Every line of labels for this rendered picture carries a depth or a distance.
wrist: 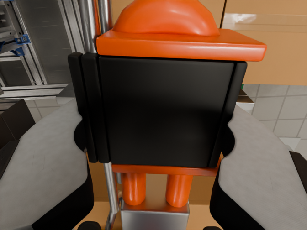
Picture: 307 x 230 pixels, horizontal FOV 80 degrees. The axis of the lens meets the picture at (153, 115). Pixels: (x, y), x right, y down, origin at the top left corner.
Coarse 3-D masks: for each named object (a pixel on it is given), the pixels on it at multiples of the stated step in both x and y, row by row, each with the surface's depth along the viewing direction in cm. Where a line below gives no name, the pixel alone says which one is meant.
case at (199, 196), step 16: (96, 176) 46; (208, 176) 46; (96, 192) 42; (192, 192) 42; (208, 192) 42; (96, 208) 41; (192, 208) 40; (208, 208) 40; (192, 224) 44; (208, 224) 43
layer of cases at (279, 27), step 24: (120, 0) 55; (216, 0) 54; (240, 0) 54; (264, 0) 54; (288, 0) 54; (216, 24) 57; (240, 24) 57; (264, 24) 57; (288, 24) 57; (288, 48) 61; (264, 72) 65; (288, 72) 65
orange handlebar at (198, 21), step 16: (144, 0) 9; (160, 0) 8; (176, 0) 8; (192, 0) 9; (128, 16) 9; (144, 16) 9; (160, 16) 9; (176, 16) 9; (192, 16) 9; (208, 16) 9; (128, 32) 9; (144, 32) 9; (160, 32) 9; (176, 32) 9; (192, 32) 9; (208, 32) 9; (128, 176) 14; (144, 176) 15; (176, 176) 14; (192, 176) 15; (128, 192) 16; (144, 192) 16; (176, 192) 15
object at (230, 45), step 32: (224, 32) 10; (128, 64) 8; (160, 64) 8; (192, 64) 8; (224, 64) 8; (128, 96) 9; (160, 96) 9; (192, 96) 9; (224, 96) 9; (128, 128) 10; (160, 128) 10; (192, 128) 10; (224, 128) 10; (128, 160) 12; (160, 160) 11; (192, 160) 11
